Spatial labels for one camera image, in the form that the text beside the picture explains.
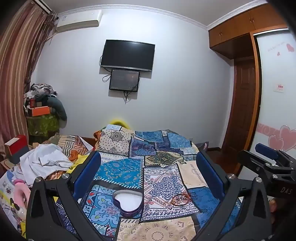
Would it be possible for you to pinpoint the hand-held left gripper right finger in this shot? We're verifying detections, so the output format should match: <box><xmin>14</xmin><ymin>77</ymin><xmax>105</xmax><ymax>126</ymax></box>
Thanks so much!
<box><xmin>190</xmin><ymin>150</ymin><xmax>272</xmax><ymax>241</ymax></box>

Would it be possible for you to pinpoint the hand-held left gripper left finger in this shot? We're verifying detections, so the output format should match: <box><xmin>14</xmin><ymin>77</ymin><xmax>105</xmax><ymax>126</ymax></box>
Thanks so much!
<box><xmin>25</xmin><ymin>151</ymin><xmax>109</xmax><ymax>241</ymax></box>

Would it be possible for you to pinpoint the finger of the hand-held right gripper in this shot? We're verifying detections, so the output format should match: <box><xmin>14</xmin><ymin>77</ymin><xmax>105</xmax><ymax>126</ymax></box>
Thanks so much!
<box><xmin>255</xmin><ymin>143</ymin><xmax>296</xmax><ymax>165</ymax></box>
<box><xmin>238</xmin><ymin>150</ymin><xmax>296</xmax><ymax>183</ymax></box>

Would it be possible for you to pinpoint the brown beaded bracelet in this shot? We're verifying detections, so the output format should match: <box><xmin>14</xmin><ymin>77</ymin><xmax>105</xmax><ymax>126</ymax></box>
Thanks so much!
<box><xmin>171</xmin><ymin>193</ymin><xmax>192</xmax><ymax>206</ymax></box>

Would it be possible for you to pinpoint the purple heart-shaped tin box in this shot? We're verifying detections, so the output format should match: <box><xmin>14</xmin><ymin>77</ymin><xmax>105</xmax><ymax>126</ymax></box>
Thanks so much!
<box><xmin>112</xmin><ymin>189</ymin><xmax>143</xmax><ymax>218</ymax></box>

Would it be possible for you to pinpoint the person's right hand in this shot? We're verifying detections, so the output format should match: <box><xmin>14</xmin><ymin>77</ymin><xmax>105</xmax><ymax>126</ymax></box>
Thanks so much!
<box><xmin>269</xmin><ymin>198</ymin><xmax>281</xmax><ymax>224</ymax></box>

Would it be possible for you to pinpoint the yellow cloth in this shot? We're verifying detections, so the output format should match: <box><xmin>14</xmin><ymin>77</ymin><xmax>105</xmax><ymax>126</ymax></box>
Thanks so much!
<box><xmin>67</xmin><ymin>153</ymin><xmax>86</xmax><ymax>174</ymax></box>

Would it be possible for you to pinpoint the orange striped patterned cloth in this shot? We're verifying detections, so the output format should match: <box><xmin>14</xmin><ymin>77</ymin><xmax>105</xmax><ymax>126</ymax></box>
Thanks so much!
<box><xmin>47</xmin><ymin>133</ymin><xmax>95</xmax><ymax>163</ymax></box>

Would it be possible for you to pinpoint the white heart-print wardrobe door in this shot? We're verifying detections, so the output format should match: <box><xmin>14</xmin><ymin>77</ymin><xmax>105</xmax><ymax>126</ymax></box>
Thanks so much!
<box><xmin>253</xmin><ymin>30</ymin><xmax>296</xmax><ymax>158</ymax></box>

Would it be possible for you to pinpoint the white cloth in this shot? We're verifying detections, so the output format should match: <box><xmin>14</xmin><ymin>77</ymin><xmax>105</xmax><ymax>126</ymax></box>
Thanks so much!
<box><xmin>20</xmin><ymin>143</ymin><xmax>74</xmax><ymax>187</ymax></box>

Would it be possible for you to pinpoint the brown wooden door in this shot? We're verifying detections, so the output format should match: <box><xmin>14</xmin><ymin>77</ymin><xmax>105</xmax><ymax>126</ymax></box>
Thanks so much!
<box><xmin>222</xmin><ymin>58</ymin><xmax>256</xmax><ymax>163</ymax></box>

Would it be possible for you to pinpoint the blue patchwork blanket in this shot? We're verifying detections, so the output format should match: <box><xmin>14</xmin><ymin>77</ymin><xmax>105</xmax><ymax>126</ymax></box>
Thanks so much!
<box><xmin>53</xmin><ymin>124</ymin><xmax>245</xmax><ymax>241</ymax></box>

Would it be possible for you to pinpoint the yellow plush toy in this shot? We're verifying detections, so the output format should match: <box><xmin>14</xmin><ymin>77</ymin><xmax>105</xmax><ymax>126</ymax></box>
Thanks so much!
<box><xmin>110</xmin><ymin>118</ymin><xmax>130</xmax><ymax>128</ymax></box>

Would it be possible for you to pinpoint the pink plush toy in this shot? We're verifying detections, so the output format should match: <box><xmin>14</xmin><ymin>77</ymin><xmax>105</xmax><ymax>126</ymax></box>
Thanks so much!
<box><xmin>13</xmin><ymin>179</ymin><xmax>31</xmax><ymax>209</ymax></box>

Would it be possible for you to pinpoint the dark green jacket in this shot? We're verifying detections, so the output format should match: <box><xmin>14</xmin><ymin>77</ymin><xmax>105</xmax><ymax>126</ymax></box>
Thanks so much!
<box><xmin>47</xmin><ymin>96</ymin><xmax>67</xmax><ymax>128</ymax></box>

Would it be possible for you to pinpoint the red white box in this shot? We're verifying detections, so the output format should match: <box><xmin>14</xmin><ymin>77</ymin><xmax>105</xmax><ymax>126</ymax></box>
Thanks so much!
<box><xmin>4</xmin><ymin>135</ymin><xmax>29</xmax><ymax>163</ymax></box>

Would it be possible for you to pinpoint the orange box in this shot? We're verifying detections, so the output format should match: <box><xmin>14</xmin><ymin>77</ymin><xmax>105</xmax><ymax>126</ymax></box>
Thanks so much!
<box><xmin>31</xmin><ymin>106</ymin><xmax>51</xmax><ymax>117</ymax></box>

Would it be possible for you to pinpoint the pile of clothes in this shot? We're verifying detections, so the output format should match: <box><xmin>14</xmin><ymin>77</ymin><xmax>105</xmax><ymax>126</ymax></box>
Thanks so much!
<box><xmin>24</xmin><ymin>83</ymin><xmax>58</xmax><ymax>102</ymax></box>

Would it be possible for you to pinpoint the wooden overhead cabinet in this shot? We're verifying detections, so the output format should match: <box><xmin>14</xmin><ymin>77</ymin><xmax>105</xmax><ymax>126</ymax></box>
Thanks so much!
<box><xmin>208</xmin><ymin>3</ymin><xmax>289</xmax><ymax>58</ymax></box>

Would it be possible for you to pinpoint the striped brown curtain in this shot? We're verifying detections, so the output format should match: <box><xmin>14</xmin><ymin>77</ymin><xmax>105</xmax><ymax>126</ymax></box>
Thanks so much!
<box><xmin>0</xmin><ymin>0</ymin><xmax>58</xmax><ymax>163</ymax></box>

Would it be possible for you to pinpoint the white air conditioner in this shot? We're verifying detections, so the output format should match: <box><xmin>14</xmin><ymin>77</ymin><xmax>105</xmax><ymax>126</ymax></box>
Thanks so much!
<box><xmin>56</xmin><ymin>9</ymin><xmax>103</xmax><ymax>33</ymax></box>

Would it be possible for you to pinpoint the small black wall monitor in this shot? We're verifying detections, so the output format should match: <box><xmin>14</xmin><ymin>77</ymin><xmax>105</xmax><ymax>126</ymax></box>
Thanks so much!
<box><xmin>109</xmin><ymin>69</ymin><xmax>141</xmax><ymax>91</ymax></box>

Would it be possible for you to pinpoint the black wall television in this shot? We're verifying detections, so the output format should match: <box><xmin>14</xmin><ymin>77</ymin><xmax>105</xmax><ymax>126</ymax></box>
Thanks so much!
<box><xmin>100</xmin><ymin>39</ymin><xmax>156</xmax><ymax>73</ymax></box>

